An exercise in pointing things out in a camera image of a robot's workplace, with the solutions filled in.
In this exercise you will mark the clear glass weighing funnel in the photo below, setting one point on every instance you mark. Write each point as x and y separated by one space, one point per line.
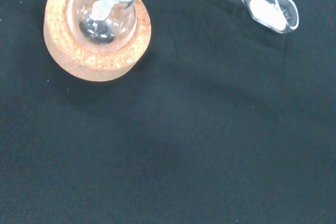
265 11

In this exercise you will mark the black bench cloth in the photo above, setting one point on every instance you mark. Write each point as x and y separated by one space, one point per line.
183 142

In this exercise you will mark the clear round-bottom flask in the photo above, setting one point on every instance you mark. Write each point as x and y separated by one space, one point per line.
118 27

